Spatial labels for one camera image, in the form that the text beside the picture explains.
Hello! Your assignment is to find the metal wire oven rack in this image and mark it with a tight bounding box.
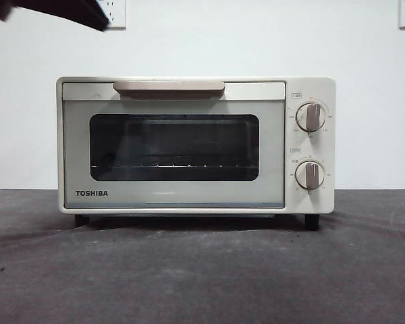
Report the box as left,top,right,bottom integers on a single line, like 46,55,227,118
90,163,259,169

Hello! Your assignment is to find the cream Toshiba toaster oven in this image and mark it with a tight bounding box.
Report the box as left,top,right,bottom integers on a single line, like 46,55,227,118
55,76,338,232

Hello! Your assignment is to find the cream oven knob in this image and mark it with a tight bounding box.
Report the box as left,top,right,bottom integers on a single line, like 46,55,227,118
295,160,326,190
295,103,326,132

